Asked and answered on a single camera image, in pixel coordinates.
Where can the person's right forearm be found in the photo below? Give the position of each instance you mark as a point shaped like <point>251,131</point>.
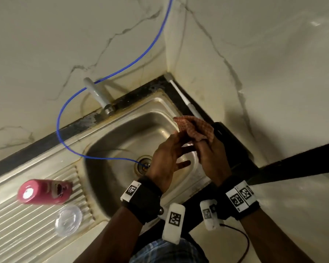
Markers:
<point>274,238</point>

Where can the white bottle brush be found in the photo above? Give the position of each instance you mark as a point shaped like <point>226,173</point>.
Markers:
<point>186,99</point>

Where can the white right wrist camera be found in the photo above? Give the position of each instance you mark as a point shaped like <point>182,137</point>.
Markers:
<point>208,216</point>

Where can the person's left forearm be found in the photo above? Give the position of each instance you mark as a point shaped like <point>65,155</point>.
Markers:
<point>107,238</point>

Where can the metal faucet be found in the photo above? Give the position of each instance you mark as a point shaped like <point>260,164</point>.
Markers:
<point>97,93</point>

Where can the thin blue tube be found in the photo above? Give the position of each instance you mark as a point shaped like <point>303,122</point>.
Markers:
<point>59,125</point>

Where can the person's right hand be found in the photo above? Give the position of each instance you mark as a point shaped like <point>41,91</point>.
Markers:
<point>213,161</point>

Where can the blue plaid clothing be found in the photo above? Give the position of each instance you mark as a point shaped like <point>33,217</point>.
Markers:
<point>164,252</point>

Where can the clear plastic lid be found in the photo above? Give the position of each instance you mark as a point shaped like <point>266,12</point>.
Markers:
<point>68,220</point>

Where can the black right wrist band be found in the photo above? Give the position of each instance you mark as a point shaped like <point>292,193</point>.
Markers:
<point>235,199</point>

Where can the pink steel tumbler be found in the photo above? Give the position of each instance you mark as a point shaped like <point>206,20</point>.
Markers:
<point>46,191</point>

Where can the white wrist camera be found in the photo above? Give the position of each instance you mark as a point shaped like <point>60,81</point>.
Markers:
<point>208,216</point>
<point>174,224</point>

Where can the person's left hand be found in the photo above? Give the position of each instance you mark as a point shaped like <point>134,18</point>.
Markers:
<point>164,164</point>

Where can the stainless steel sink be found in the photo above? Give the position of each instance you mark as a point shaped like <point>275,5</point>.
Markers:
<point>112,188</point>

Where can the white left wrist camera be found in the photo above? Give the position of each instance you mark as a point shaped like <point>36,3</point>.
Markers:
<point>174,224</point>

